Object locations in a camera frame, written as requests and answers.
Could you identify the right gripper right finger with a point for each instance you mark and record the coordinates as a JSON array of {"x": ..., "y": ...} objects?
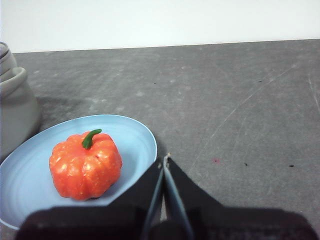
[{"x": 237, "y": 222}]

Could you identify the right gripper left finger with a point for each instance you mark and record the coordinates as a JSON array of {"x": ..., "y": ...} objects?
[{"x": 100, "y": 222}]

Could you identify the orange toy pumpkin green stem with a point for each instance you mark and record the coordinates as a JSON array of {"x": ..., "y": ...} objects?
[{"x": 85, "y": 167}]

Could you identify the blue round plate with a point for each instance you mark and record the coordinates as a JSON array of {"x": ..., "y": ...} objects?
[{"x": 25, "y": 180}]

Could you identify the pale green electric steamer pot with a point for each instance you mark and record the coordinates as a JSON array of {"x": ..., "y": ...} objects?
[{"x": 17, "y": 112}]

